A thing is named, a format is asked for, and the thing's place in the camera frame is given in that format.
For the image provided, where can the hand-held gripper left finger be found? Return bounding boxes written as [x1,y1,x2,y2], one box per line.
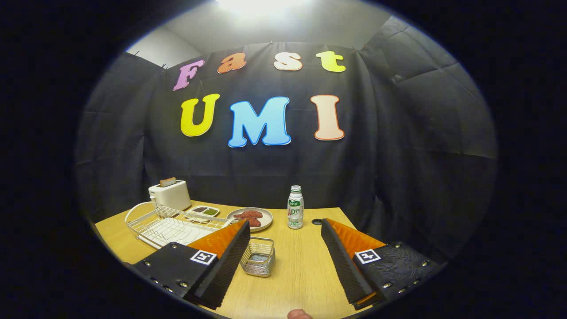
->
[131,220,252,311]

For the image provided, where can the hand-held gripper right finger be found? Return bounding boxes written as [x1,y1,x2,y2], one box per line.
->
[321,218,443,311]

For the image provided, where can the silver wire basket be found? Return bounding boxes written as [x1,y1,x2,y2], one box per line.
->
[240,237,276,278]

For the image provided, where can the white wire dish rack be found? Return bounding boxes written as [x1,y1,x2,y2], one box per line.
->
[124,202,237,249]

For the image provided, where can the beige round plate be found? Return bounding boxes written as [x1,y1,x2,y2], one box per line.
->
[226,207,274,233]

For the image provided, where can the white divided tray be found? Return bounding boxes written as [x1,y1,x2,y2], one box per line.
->
[186,205,221,222]

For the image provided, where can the white green-label drink bottle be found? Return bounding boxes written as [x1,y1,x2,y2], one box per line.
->
[287,185,305,230]

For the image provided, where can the white toaster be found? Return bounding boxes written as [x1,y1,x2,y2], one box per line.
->
[148,179,192,211]

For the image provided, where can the black backdrop cloth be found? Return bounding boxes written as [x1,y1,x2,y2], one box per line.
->
[75,16,499,266]

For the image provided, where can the bright ceiling light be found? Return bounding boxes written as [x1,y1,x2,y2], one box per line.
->
[217,0,306,16]

